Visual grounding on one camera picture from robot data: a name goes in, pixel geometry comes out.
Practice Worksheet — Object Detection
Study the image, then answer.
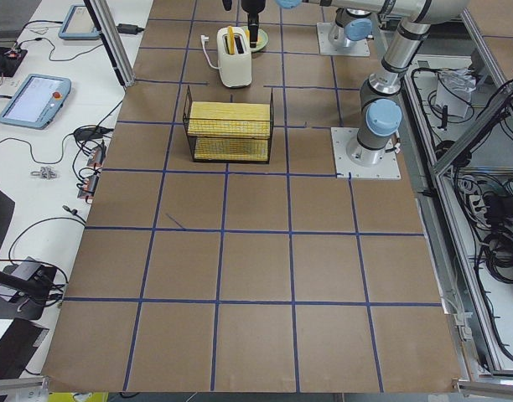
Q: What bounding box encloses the yellow toast slice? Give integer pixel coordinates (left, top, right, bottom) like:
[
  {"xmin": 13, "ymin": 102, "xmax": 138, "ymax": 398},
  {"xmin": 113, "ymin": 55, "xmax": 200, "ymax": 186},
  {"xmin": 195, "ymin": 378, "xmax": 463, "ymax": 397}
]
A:
[{"xmin": 226, "ymin": 26, "xmax": 235, "ymax": 55}]

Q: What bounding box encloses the blue teach pendant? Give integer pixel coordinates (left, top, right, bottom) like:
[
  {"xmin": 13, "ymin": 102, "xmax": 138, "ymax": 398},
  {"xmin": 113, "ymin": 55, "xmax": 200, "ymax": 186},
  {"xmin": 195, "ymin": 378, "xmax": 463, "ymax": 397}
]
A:
[
  {"xmin": 58, "ymin": 4, "xmax": 100, "ymax": 40},
  {"xmin": 0, "ymin": 74, "xmax": 72, "ymax": 130}
]

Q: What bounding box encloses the light green plate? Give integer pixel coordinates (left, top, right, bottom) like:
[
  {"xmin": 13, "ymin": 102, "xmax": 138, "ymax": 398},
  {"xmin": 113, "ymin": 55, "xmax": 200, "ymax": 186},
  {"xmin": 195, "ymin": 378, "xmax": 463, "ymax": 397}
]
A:
[{"xmin": 241, "ymin": 25, "xmax": 268, "ymax": 53}]

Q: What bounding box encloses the wooden two-tier shelf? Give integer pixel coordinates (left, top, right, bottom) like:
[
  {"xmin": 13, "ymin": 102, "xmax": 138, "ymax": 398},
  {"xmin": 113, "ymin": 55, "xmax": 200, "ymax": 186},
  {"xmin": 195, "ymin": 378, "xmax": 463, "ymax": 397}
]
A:
[{"xmin": 186, "ymin": 101, "xmax": 272, "ymax": 162}]

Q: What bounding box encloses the aluminium frame post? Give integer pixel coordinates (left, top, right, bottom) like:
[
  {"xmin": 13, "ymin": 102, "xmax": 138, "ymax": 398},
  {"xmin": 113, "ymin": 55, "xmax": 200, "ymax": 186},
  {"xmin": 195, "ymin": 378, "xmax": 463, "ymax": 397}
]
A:
[{"xmin": 84, "ymin": 0, "xmax": 135, "ymax": 88}]

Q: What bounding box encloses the black power adapter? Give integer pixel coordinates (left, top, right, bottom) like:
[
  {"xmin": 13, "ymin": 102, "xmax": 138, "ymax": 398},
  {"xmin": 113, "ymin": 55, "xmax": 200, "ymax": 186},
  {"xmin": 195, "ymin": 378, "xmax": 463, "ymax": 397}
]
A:
[{"xmin": 117, "ymin": 23, "xmax": 144, "ymax": 35}]

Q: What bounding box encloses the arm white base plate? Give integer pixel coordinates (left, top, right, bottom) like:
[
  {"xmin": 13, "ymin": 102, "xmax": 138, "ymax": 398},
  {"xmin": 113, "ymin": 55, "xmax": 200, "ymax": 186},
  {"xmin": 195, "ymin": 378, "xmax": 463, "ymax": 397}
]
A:
[
  {"xmin": 317, "ymin": 21, "xmax": 372, "ymax": 57},
  {"xmin": 331, "ymin": 127, "xmax": 401, "ymax": 180}
]

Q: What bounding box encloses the near blue teach pendant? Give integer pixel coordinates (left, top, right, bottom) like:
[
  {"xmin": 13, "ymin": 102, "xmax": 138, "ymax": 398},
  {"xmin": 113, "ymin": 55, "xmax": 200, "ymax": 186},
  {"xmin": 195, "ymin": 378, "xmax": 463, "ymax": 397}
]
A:
[{"xmin": 0, "ymin": 74, "xmax": 72, "ymax": 130}]

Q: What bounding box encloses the black monitor stand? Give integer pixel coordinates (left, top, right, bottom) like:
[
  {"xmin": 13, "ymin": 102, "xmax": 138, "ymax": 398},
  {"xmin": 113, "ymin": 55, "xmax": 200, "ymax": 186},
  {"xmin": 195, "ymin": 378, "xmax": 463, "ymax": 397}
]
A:
[{"xmin": 0, "ymin": 258, "xmax": 61, "ymax": 320}]

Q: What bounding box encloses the black wire basket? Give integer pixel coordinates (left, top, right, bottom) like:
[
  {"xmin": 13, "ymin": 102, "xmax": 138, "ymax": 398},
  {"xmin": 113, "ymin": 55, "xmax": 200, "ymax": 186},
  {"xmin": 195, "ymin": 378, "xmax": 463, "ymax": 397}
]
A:
[{"xmin": 183, "ymin": 85, "xmax": 276, "ymax": 165}]

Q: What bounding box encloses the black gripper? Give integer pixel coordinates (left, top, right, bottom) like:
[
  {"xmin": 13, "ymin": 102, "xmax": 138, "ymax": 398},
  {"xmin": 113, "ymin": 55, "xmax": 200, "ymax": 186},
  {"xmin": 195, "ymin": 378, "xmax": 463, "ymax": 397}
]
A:
[{"xmin": 222, "ymin": 0, "xmax": 266, "ymax": 47}]

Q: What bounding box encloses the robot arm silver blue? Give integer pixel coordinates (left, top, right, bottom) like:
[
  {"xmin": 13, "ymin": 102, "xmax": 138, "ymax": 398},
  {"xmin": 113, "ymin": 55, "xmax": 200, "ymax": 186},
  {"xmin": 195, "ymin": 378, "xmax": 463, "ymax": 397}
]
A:
[
  {"xmin": 241, "ymin": 0, "xmax": 469, "ymax": 48},
  {"xmin": 347, "ymin": 0, "xmax": 468, "ymax": 168}
]

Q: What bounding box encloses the white two-slot toaster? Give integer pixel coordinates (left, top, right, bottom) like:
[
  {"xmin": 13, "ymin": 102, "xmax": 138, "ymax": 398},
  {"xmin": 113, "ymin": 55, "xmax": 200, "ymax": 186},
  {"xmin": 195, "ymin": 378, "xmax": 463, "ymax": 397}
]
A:
[{"xmin": 216, "ymin": 27, "xmax": 252, "ymax": 88}]

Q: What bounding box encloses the crumpled white paper bag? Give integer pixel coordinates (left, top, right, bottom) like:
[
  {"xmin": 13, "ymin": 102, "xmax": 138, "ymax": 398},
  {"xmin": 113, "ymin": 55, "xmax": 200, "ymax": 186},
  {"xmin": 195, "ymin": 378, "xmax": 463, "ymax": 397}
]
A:
[{"xmin": 435, "ymin": 69, "xmax": 476, "ymax": 118}]

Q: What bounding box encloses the white power cord with plug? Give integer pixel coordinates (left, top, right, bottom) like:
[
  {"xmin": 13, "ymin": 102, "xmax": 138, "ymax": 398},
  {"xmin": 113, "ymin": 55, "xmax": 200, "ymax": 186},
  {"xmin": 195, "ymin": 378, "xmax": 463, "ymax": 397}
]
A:
[{"xmin": 199, "ymin": 34, "xmax": 221, "ymax": 71}]

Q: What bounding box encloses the far blue teach pendant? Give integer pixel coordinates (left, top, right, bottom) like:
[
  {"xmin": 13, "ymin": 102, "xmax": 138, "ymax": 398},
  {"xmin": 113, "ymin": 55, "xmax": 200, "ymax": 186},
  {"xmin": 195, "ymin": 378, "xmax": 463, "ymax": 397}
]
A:
[{"xmin": 58, "ymin": 4, "xmax": 100, "ymax": 40}]

